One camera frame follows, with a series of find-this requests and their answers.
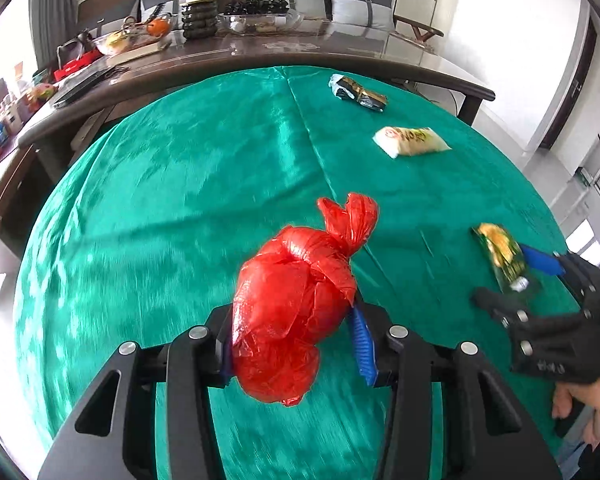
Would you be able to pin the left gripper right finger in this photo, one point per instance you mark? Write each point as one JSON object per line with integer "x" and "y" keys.
{"x": 486, "y": 432}

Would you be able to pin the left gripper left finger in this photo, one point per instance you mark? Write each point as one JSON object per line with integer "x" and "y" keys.
{"x": 111, "y": 432}

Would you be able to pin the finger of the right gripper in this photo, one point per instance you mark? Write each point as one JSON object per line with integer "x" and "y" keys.
{"x": 507, "y": 308}
{"x": 564, "y": 266}

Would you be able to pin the green gold snack packet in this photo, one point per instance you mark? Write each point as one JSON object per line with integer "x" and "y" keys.
{"x": 505, "y": 257}

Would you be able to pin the red plastic bag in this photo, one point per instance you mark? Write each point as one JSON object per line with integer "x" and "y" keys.
{"x": 293, "y": 293}

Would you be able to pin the green tablecloth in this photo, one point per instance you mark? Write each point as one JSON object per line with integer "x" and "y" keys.
{"x": 147, "y": 231}

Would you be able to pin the dark wooden long table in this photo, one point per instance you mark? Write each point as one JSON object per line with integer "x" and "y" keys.
{"x": 385, "y": 56}

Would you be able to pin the glass bowl of grapes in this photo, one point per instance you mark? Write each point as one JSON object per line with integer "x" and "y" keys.
{"x": 259, "y": 17}

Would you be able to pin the orange fruit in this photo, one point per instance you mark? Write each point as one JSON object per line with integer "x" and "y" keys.
{"x": 159, "y": 27}

